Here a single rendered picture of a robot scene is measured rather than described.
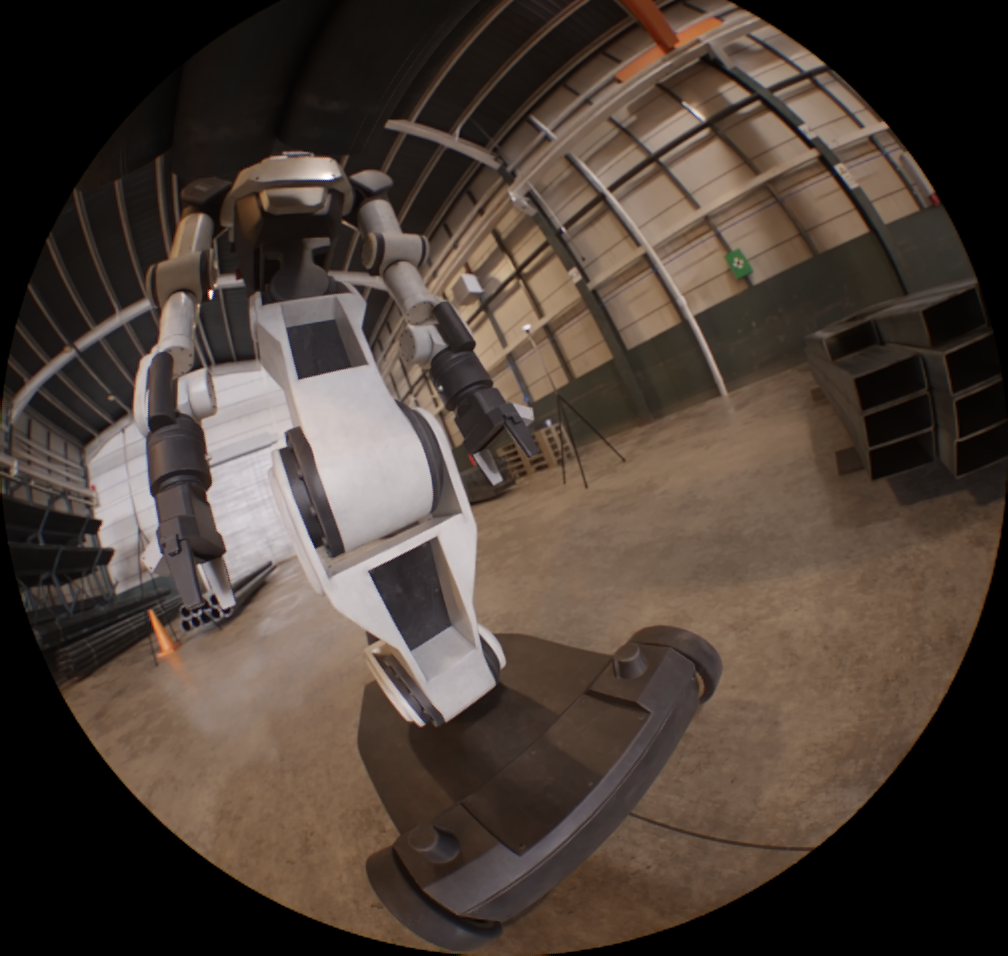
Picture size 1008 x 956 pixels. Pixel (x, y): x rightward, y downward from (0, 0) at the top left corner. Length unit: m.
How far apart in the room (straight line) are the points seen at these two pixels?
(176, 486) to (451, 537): 0.31
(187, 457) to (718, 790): 0.81
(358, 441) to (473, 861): 0.45
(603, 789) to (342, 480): 0.43
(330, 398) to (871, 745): 0.85
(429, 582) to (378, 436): 0.19
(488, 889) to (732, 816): 0.33
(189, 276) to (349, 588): 0.54
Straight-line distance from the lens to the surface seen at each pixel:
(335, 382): 0.34
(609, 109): 7.59
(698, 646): 0.55
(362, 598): 0.32
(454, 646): 0.45
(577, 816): 0.42
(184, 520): 0.35
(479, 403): 0.45
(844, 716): 0.66
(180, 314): 0.57
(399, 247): 0.68
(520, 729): 0.54
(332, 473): 0.28
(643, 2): 7.32
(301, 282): 0.54
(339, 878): 0.80
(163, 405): 0.41
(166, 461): 0.40
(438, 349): 0.51
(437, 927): 0.47
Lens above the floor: 0.57
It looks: level
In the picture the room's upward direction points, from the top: 23 degrees counter-clockwise
